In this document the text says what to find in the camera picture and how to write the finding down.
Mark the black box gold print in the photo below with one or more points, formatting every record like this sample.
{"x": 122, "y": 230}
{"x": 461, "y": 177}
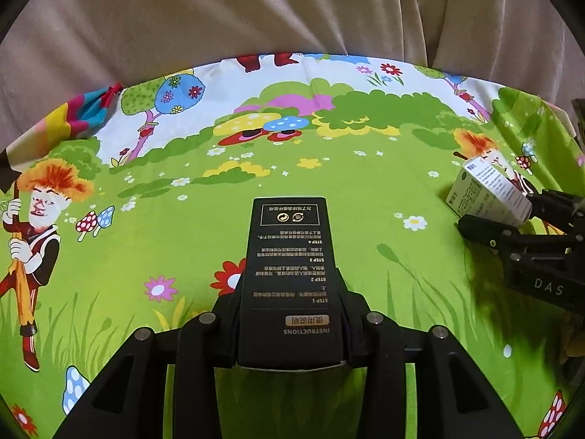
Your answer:
{"x": 288, "y": 260}

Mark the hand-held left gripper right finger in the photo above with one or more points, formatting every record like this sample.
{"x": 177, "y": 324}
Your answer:
{"x": 354, "y": 315}

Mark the white box green blue print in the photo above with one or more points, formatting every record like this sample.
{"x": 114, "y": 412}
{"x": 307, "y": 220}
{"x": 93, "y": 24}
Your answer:
{"x": 484, "y": 192}

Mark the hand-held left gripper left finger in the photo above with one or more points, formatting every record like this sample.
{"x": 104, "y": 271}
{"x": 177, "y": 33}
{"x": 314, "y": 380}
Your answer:
{"x": 228, "y": 315}

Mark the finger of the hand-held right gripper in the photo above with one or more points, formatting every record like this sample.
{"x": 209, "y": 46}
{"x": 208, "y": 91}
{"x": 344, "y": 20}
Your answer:
{"x": 562, "y": 210}
{"x": 502, "y": 240}

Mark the beige pink curtain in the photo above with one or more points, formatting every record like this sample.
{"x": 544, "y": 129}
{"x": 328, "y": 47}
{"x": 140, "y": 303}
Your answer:
{"x": 228, "y": 9}

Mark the cartoon printed green blanket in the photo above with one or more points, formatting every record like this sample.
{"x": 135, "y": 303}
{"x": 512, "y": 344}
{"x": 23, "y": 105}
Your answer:
{"x": 183, "y": 219}

